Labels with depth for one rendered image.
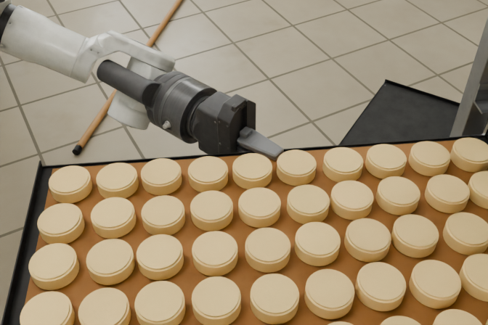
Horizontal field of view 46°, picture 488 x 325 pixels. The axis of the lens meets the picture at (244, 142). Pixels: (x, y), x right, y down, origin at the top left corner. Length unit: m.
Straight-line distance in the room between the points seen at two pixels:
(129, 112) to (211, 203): 0.25
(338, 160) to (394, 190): 0.08
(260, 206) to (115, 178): 0.18
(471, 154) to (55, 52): 0.58
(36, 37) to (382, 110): 1.51
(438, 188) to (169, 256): 0.33
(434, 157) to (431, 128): 1.35
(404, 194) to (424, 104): 1.52
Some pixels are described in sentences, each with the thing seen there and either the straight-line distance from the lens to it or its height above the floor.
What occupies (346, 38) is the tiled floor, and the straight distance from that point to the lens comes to 2.56.
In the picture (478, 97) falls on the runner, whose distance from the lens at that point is 0.82.
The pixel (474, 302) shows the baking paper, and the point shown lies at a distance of 0.66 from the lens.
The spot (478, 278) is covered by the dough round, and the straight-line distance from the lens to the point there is 0.66.
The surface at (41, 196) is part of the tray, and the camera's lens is 0.76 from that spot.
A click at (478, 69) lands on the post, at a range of 0.81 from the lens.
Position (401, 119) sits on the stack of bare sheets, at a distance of 2.13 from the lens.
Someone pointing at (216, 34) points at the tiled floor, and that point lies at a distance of 2.56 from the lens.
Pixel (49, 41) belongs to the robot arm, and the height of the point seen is 0.89.
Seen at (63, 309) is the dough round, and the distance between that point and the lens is 0.62.
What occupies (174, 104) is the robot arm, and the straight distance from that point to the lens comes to 0.80.
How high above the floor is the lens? 1.32
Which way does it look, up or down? 42 degrees down
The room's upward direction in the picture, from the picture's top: straight up
